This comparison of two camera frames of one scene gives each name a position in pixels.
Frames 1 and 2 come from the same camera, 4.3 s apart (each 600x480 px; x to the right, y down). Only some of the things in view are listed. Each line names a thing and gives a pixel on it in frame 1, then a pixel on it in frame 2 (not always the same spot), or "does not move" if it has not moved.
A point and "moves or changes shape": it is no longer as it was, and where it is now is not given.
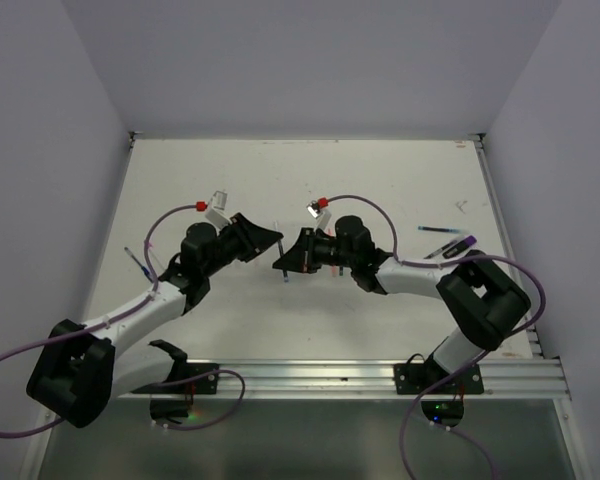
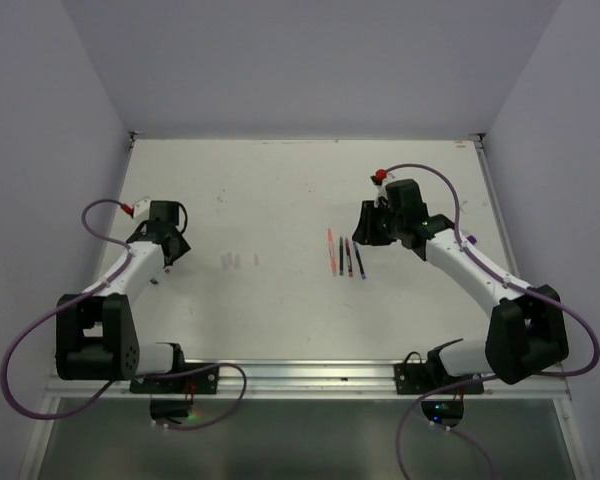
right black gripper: [301, 257] -> [365, 231]
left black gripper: [253, 238] -> [182, 248]
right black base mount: [443, 405] does not move
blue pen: [281, 251] moves or changes shape
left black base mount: [171, 398] does not move
